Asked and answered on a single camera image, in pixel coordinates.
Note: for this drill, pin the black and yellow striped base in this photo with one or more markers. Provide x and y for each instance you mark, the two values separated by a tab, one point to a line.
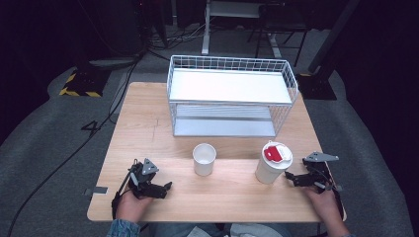
82	87

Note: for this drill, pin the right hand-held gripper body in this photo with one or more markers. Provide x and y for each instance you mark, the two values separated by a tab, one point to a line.
318	171

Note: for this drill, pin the black chair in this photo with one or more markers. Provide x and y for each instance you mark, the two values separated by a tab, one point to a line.
280	19

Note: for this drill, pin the small white open cup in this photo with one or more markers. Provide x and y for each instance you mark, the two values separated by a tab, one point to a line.
204	161

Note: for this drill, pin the grey tape strip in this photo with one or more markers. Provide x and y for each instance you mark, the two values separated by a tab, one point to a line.
99	190

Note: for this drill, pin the person's left hand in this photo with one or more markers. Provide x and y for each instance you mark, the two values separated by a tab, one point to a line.
131	207

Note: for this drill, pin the white desk frame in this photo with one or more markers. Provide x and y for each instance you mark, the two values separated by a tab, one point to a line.
227	10

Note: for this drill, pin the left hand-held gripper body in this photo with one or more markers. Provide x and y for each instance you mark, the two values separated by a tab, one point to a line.
143	179

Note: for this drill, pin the person's right hand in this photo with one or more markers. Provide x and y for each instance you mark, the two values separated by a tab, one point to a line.
324	204

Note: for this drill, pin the black stand with base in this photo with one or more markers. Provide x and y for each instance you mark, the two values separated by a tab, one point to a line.
324	59

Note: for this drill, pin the white cup with red-tab lid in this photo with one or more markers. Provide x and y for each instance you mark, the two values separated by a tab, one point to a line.
268	171

